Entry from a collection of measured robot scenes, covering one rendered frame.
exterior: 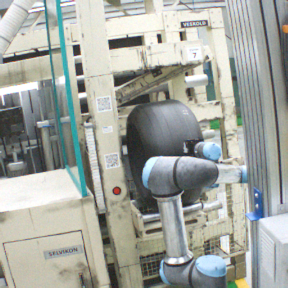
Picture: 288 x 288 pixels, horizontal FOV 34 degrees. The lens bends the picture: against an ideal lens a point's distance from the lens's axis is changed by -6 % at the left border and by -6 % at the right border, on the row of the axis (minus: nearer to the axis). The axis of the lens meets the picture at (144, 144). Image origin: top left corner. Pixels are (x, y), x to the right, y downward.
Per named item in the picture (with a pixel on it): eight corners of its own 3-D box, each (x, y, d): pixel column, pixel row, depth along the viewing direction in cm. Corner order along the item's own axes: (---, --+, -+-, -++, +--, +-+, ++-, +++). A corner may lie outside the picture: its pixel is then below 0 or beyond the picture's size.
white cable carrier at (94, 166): (99, 213, 253) (85, 123, 245) (98, 211, 258) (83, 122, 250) (107, 212, 255) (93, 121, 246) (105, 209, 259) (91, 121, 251)
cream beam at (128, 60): (105, 76, 269) (102, 51, 266) (98, 76, 293) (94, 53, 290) (206, 63, 284) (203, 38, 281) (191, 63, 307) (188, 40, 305)
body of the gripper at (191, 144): (198, 137, 231) (207, 137, 219) (200, 155, 231) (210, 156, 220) (182, 139, 229) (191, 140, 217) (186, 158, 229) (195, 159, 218)
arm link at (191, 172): (206, 155, 162) (252, 161, 204) (176, 155, 168) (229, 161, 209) (204, 190, 161) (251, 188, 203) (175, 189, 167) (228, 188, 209)
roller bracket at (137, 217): (139, 232, 247) (136, 214, 246) (121, 211, 285) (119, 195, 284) (145, 231, 248) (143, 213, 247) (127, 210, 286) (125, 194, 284)
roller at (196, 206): (137, 216, 256) (140, 224, 254) (139, 213, 252) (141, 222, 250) (200, 202, 264) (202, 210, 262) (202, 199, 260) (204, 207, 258)
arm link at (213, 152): (206, 163, 203) (205, 143, 202) (197, 161, 213) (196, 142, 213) (223, 162, 205) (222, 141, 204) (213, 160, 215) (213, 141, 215)
